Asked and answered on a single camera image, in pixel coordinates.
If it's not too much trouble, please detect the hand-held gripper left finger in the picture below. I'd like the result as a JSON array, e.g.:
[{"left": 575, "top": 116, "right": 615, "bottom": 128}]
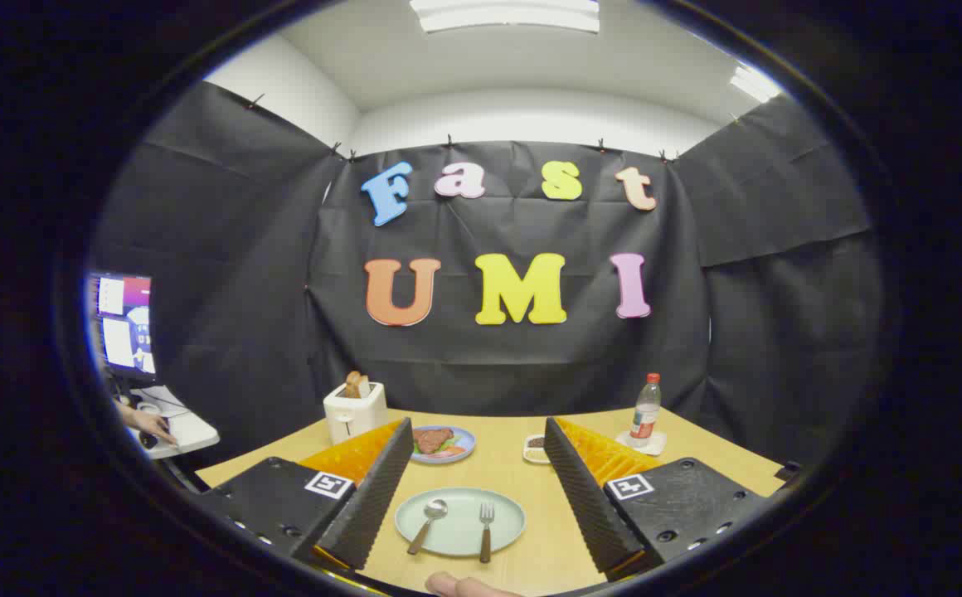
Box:
[{"left": 196, "top": 417, "right": 415, "bottom": 581}]

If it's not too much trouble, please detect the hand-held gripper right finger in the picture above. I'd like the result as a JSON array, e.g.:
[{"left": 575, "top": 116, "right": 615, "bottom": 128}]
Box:
[{"left": 542, "top": 416, "right": 780, "bottom": 583}]

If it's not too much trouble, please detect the metal spoon with wooden handle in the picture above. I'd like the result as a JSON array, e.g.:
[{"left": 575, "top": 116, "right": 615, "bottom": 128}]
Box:
[{"left": 407, "top": 498, "right": 449, "bottom": 556}]

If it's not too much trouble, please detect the cream white toaster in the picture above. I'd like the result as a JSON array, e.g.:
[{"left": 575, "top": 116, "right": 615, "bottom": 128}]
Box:
[{"left": 323, "top": 381, "right": 389, "bottom": 446}]

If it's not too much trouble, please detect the white square coaster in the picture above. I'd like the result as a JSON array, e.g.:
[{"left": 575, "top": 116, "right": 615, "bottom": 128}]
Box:
[{"left": 615, "top": 429, "right": 668, "bottom": 457}]

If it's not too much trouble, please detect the pale green plate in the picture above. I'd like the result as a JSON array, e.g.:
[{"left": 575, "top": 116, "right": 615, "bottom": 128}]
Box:
[{"left": 394, "top": 488, "right": 527, "bottom": 557}]

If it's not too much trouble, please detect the blue plate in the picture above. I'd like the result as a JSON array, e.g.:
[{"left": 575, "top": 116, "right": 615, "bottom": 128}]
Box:
[{"left": 409, "top": 425, "right": 477, "bottom": 464}]

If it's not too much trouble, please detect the clear bottle with red cap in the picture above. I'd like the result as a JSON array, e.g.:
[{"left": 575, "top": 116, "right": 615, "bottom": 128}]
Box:
[{"left": 630, "top": 373, "right": 663, "bottom": 449}]

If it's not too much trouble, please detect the black backdrop cloth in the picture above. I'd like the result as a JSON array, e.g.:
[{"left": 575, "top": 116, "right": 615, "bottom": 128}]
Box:
[{"left": 91, "top": 81, "right": 884, "bottom": 490}]

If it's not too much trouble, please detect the white side desk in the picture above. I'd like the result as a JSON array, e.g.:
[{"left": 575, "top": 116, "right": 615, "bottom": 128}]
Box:
[{"left": 120, "top": 386, "right": 221, "bottom": 459}]

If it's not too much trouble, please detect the computer monitor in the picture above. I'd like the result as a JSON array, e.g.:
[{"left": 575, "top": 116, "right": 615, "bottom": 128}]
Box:
[{"left": 87, "top": 271, "right": 157, "bottom": 386}]

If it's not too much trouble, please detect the ceiling light panel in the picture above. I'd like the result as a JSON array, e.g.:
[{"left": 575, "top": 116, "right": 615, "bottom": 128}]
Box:
[
  {"left": 409, "top": 0, "right": 600, "bottom": 34},
  {"left": 730, "top": 65, "right": 783, "bottom": 104}
]

